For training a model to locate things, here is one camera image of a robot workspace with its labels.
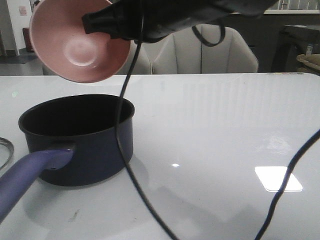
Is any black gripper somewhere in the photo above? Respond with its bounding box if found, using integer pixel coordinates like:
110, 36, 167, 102
82, 0, 275, 43

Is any pink bowl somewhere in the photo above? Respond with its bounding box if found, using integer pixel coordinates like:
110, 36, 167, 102
29, 0, 131, 83

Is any glass lid with blue knob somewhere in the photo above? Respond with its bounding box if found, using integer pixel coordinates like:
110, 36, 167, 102
0, 137, 15, 170

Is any left grey chair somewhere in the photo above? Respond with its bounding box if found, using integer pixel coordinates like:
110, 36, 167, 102
42, 41, 152, 76

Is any grey chair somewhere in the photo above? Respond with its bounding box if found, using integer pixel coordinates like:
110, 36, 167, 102
42, 41, 152, 76
152, 27, 259, 75

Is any right grey chair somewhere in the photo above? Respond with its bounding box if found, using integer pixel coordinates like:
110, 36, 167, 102
152, 27, 259, 75

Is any grey counter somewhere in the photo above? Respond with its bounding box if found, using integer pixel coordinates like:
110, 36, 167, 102
223, 11, 320, 73

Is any dark side table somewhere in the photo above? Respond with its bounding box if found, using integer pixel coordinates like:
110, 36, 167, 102
271, 25, 320, 72

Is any beige cushion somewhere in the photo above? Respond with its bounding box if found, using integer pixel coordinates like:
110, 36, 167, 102
296, 53, 320, 76

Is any black cable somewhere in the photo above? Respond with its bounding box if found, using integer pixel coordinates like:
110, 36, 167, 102
115, 9, 320, 240

